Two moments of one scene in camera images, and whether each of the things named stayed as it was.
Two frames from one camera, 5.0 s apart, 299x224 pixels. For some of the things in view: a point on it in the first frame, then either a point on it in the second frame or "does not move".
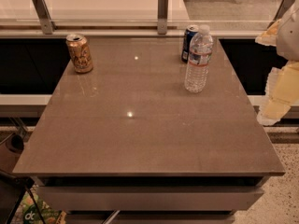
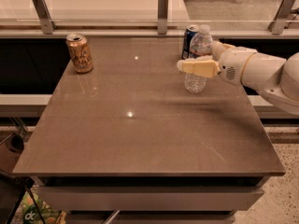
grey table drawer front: (151, 198) does not move
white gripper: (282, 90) → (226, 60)
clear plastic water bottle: (199, 61) does not move
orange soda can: (79, 52) does not move
